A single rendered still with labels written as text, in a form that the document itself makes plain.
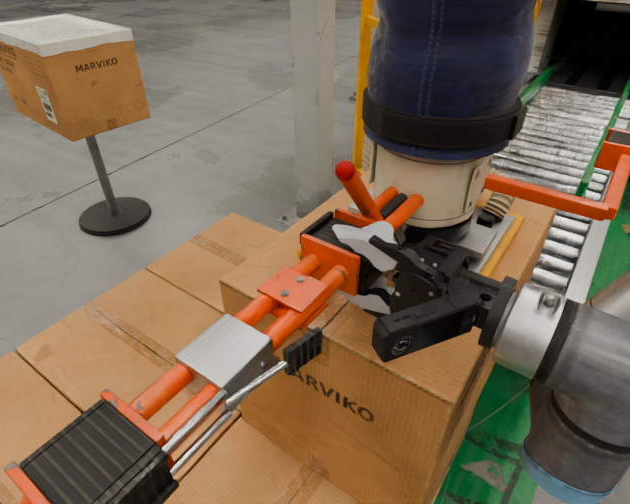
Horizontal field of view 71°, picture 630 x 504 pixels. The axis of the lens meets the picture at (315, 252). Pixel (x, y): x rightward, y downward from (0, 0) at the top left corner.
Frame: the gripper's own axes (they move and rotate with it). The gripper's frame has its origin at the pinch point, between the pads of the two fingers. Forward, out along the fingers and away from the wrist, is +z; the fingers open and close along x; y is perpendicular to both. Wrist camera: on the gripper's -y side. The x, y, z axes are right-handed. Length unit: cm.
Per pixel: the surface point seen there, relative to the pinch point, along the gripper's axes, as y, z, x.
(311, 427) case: -1.5, 2.8, -37.9
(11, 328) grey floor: -5, 160, -108
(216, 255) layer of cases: 37, 68, -53
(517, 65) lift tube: 24.9, -9.9, 19.4
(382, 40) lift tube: 20.3, 6.6, 21.1
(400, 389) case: -1.4, -11.6, -15.2
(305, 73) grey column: 135, 105, -24
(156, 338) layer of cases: 3, 56, -53
